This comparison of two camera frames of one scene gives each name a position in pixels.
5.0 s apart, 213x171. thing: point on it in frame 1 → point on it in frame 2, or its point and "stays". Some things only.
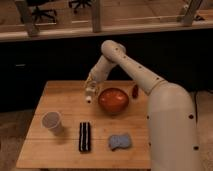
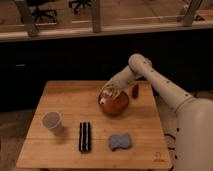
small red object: [135, 91] stays
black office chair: [45, 12] stays
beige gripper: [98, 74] → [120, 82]
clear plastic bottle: [91, 88] → [103, 95]
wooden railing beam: [91, 29] stays
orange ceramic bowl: [113, 100] stays
